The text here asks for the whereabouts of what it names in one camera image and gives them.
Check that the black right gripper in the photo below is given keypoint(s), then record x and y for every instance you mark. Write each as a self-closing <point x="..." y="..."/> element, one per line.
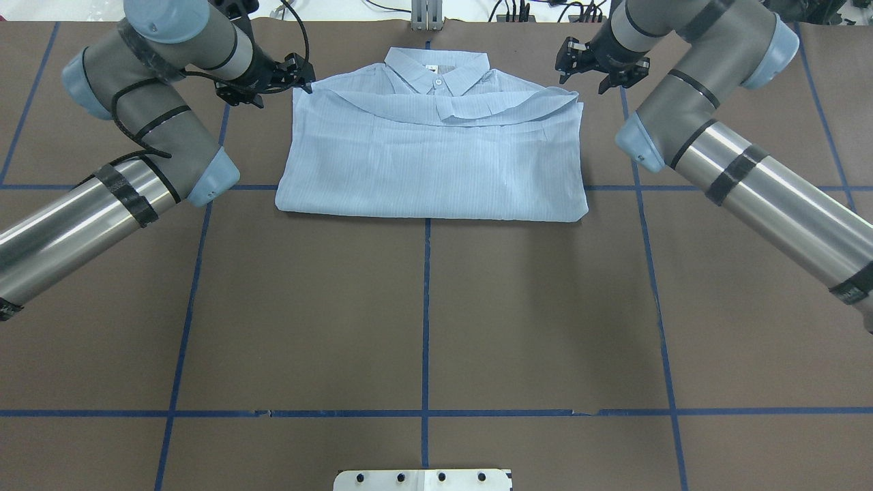
<point x="603" y="54"/>

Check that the aluminium frame post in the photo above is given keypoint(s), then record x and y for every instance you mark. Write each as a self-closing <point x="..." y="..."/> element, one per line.
<point x="427" y="15"/>

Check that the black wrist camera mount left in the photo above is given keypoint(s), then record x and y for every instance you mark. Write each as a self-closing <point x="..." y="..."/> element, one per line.
<point x="297" y="70"/>

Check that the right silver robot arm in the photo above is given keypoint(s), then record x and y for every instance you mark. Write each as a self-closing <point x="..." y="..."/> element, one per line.
<point x="732" y="44"/>

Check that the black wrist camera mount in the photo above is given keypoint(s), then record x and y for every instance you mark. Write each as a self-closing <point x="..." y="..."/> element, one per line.
<point x="297" y="70"/>
<point x="571" y="58"/>

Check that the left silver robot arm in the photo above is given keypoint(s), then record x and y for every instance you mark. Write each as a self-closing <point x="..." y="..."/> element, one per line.
<point x="128" y="78"/>

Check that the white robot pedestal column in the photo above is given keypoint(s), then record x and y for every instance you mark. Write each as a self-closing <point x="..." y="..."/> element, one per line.
<point x="425" y="479"/>

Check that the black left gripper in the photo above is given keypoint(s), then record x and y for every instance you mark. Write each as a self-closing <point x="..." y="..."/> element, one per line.
<point x="262" y="70"/>

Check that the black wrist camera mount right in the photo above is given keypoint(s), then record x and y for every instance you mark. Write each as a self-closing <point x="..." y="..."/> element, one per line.
<point x="571" y="58"/>

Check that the light blue button-up shirt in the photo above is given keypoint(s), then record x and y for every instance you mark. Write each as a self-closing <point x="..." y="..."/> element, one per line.
<point x="435" y="134"/>

